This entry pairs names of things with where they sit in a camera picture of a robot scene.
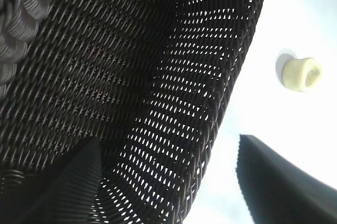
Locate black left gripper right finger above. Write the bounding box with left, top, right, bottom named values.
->
left=235, top=134, right=337, bottom=224

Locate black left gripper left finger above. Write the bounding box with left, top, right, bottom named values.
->
left=0, top=138, right=103, bottom=224

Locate pale yellow round pastry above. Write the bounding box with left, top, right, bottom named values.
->
left=282, top=57, right=323, bottom=93

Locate dark brown woven basket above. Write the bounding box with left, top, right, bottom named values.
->
left=0, top=0, right=265, bottom=224

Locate grey striped corrugated sleeve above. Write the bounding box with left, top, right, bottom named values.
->
left=0, top=0, right=62, bottom=98

